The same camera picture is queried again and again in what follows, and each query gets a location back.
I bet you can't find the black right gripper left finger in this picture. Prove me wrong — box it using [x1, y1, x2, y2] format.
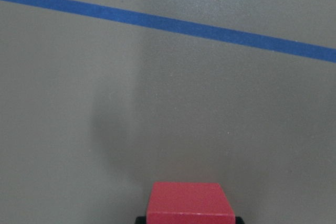
[135, 216, 146, 224]

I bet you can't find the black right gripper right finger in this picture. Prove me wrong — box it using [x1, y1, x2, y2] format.
[235, 216, 244, 224]

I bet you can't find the red cube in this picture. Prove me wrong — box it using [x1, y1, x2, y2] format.
[146, 182, 236, 223]

